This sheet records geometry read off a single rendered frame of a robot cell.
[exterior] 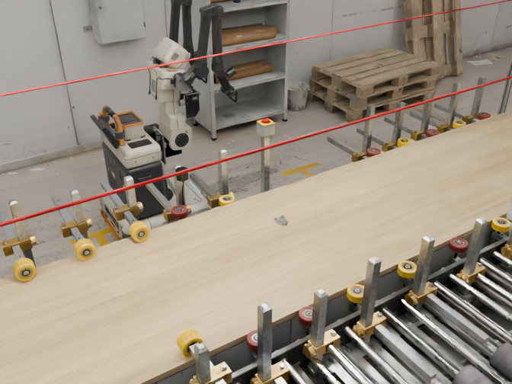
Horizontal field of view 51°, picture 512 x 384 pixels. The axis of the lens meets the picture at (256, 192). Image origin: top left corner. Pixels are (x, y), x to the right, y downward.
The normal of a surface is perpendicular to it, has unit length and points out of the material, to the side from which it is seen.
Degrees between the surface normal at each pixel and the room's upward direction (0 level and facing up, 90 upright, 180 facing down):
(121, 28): 90
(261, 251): 0
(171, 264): 0
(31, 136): 90
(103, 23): 90
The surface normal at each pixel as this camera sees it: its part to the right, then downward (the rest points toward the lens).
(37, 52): 0.53, 0.44
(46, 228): 0.00, -0.85
